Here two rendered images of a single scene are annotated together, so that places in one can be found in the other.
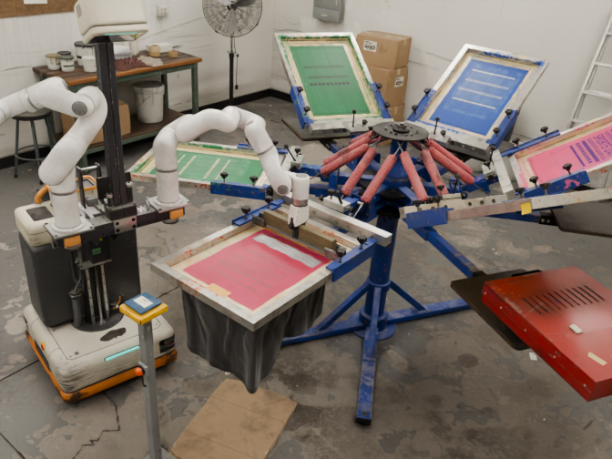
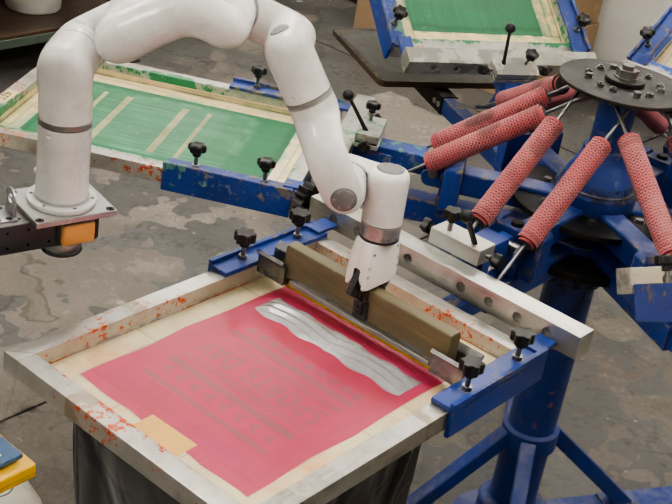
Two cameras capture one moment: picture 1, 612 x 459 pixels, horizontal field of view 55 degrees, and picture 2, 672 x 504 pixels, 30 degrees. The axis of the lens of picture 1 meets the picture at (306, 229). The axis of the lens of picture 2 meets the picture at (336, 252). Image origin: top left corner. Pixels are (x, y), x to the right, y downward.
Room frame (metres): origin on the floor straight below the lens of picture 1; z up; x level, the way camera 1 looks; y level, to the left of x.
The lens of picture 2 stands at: (0.32, 0.10, 2.20)
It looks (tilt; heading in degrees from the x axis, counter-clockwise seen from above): 28 degrees down; 0
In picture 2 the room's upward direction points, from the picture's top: 10 degrees clockwise
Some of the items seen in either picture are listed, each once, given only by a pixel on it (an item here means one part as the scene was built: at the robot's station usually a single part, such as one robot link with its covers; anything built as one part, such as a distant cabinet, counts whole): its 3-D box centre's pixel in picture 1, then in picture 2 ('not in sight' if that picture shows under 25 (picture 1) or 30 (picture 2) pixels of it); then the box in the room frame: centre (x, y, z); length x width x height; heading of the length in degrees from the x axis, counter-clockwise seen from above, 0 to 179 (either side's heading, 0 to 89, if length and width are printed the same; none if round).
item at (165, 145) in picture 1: (166, 150); (68, 78); (2.36, 0.62, 1.37); 0.13 x 0.10 x 0.16; 1
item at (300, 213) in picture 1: (299, 211); (375, 256); (2.37, 0.04, 1.12); 0.10 x 0.07 x 0.11; 143
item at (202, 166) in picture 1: (235, 155); (226, 103); (3.15, 0.43, 1.05); 1.08 x 0.61 x 0.23; 83
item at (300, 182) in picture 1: (291, 184); (365, 188); (2.37, 0.08, 1.25); 0.15 x 0.10 x 0.11; 91
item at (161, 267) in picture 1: (266, 258); (287, 361); (2.20, 0.16, 0.97); 0.79 x 0.58 x 0.04; 143
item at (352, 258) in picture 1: (350, 260); (489, 385); (2.23, -0.20, 0.98); 0.30 x 0.05 x 0.07; 143
